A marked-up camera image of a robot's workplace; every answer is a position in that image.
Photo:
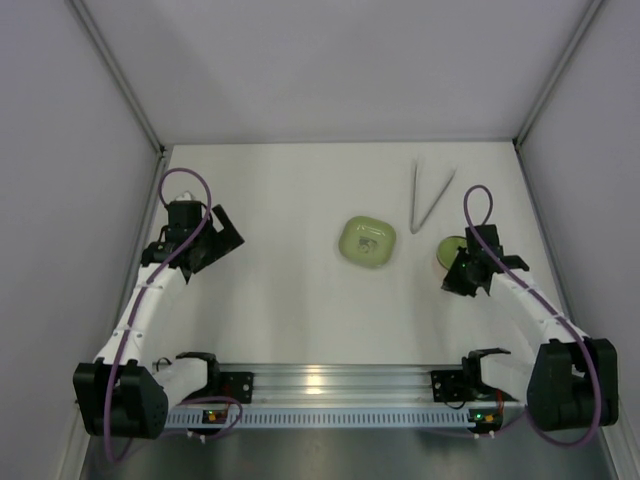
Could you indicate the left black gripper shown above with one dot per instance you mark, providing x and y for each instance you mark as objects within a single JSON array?
[{"x": 215, "y": 245}]

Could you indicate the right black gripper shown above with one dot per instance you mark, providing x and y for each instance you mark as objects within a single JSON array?
[{"x": 461, "y": 278}]

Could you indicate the green round lid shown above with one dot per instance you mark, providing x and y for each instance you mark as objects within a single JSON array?
[{"x": 447, "y": 250}]

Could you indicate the metal tongs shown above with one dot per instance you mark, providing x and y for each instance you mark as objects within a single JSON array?
[{"x": 427, "y": 187}]

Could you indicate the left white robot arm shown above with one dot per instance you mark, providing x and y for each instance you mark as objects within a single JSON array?
[{"x": 120, "y": 393}]

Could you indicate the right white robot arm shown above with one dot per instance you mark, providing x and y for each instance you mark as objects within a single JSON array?
[{"x": 552, "y": 340}]

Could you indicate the steel bowl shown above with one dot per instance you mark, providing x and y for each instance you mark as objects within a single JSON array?
[{"x": 438, "y": 269}]

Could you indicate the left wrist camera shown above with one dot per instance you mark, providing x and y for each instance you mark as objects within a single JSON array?
[{"x": 186, "y": 196}]

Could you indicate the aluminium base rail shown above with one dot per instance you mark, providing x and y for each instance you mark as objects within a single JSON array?
[{"x": 350, "y": 382}]

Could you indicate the slotted cable duct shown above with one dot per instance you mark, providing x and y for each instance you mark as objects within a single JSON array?
[{"x": 286, "y": 418}]

